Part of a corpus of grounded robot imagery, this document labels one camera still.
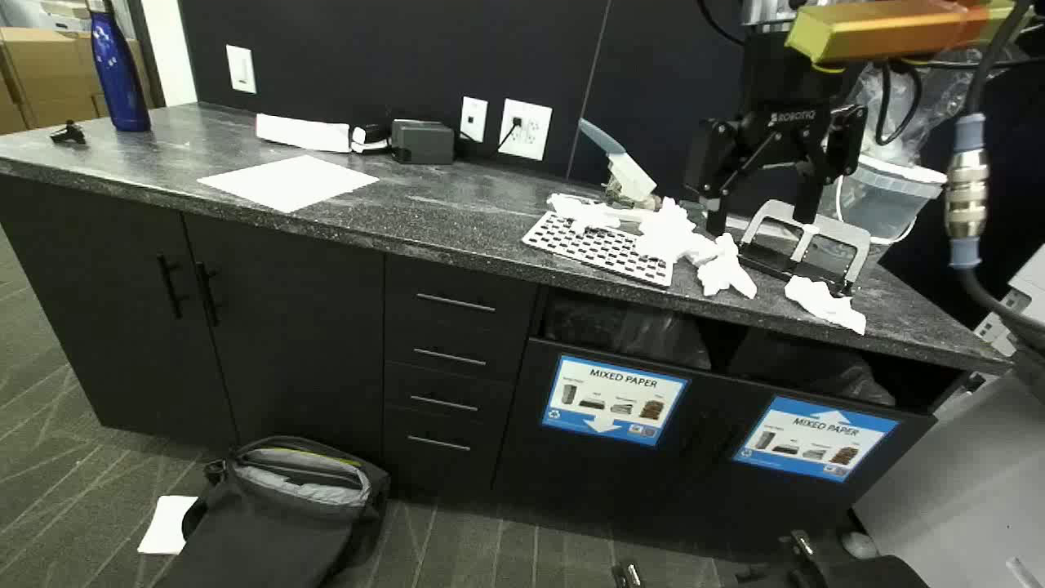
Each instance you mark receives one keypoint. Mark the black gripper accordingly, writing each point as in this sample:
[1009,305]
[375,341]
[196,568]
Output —
[815,142]

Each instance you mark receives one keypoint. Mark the white paper pile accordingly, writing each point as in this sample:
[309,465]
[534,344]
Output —
[663,236]

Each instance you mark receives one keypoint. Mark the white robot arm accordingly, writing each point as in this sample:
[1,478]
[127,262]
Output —
[801,63]

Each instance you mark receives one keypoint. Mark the dark counter cabinet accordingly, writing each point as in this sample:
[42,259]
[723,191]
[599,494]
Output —
[414,326]

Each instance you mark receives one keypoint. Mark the small black object on counter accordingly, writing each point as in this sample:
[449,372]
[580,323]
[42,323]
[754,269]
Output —
[69,135]

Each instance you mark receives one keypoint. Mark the clear plastic container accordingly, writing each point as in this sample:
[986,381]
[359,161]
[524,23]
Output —
[885,196]

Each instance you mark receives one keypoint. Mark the crumpled paper near stand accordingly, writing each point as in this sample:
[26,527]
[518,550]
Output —
[820,301]

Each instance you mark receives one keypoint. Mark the right mixed paper sign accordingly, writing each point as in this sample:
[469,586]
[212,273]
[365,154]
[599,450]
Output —
[810,438]

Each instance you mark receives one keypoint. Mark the mixed paper sign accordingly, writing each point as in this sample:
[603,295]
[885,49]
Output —
[612,400]
[810,438]

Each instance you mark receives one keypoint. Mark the left mixed paper sign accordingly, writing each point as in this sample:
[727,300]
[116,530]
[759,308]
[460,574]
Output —
[612,400]

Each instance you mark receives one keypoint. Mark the black power adapter box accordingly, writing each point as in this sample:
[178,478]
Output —
[423,142]

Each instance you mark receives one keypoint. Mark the flat white paper sheet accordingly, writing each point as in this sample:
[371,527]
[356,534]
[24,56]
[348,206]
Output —
[288,185]

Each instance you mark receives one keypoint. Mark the black grey backpack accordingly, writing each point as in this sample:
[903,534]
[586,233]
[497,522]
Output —
[281,514]

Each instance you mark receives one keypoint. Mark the blue water bottle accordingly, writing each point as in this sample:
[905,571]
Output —
[116,71]

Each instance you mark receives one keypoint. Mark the white paper on floor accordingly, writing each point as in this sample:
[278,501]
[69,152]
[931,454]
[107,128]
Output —
[164,530]

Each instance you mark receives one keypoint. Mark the white wall outlet plate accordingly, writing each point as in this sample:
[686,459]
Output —
[524,128]

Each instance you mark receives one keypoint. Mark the small white wall plate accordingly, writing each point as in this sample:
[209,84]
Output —
[470,118]

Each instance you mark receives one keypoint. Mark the white light switch plate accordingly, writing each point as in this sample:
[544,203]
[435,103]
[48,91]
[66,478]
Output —
[239,71]

